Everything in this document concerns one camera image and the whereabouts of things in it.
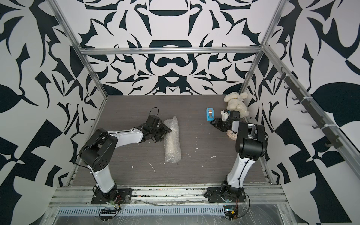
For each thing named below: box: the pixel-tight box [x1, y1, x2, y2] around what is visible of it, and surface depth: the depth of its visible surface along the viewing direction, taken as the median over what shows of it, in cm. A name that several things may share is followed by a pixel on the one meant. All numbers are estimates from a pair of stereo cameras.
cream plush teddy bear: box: [223, 91, 250, 119], surface depth 108 cm
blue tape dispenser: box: [206, 107, 215, 122], surface depth 107 cm
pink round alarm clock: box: [226, 129, 238, 142], surface depth 96 cm
